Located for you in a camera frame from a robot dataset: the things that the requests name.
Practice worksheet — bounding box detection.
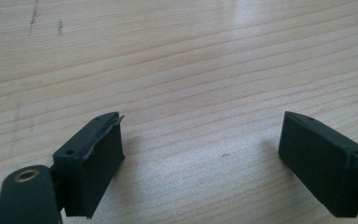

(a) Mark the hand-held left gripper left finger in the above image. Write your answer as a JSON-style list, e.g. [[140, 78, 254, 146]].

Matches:
[[52, 111, 126, 219]]

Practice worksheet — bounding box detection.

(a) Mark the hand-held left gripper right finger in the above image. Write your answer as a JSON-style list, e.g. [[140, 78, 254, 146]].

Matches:
[[277, 110, 358, 218]]

